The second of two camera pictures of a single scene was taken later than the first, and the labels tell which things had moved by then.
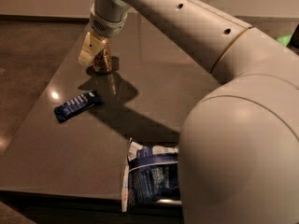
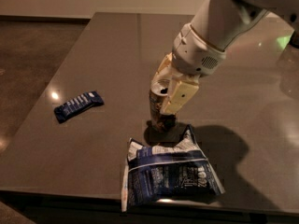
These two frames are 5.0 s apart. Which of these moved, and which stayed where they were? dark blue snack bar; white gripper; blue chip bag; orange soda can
Moved: orange soda can; white gripper
Stayed: dark blue snack bar; blue chip bag
